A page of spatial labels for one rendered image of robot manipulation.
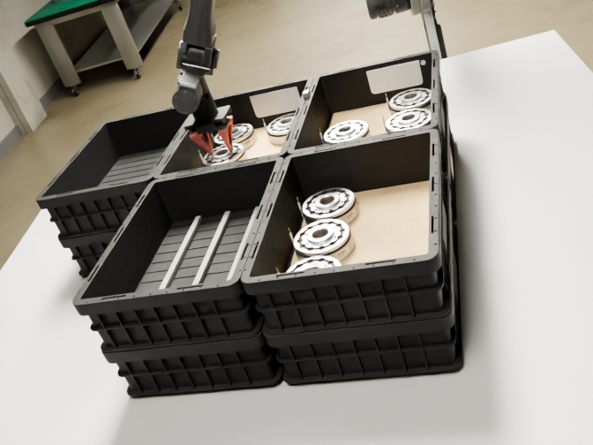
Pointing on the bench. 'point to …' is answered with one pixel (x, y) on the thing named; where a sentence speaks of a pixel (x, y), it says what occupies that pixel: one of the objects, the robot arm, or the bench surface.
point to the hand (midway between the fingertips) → (221, 150)
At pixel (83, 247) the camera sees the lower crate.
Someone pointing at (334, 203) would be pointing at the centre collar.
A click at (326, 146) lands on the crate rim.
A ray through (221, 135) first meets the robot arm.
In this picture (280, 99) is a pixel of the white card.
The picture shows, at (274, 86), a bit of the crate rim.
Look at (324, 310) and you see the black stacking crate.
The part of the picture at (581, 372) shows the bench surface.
